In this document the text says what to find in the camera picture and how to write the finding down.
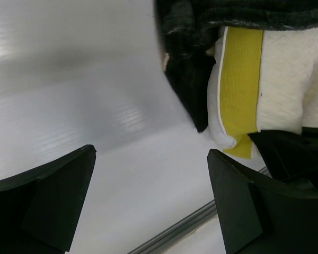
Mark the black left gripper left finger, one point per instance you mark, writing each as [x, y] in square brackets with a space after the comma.
[40, 208]

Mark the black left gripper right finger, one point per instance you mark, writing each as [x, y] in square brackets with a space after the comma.
[259, 214]

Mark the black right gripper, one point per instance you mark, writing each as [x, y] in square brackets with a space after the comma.
[289, 157]

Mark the cream pillow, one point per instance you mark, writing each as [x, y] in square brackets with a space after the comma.
[262, 80]

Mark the black floral pillowcase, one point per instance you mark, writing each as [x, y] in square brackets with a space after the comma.
[189, 29]

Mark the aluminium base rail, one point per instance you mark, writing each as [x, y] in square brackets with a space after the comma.
[170, 236]

